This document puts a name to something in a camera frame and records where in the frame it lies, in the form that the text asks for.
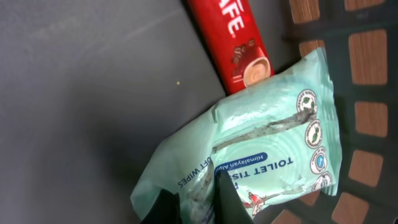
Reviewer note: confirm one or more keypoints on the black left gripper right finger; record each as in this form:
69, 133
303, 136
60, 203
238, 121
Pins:
227, 204

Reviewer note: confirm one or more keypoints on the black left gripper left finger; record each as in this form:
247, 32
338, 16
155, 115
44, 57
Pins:
166, 209

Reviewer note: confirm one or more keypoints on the mint wet wipes pack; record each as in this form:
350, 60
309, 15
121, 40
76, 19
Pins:
278, 140

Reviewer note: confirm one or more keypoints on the red Nescafe sachet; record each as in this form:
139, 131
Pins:
234, 41

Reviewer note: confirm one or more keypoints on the grey plastic basket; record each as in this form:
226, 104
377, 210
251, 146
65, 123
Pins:
89, 89

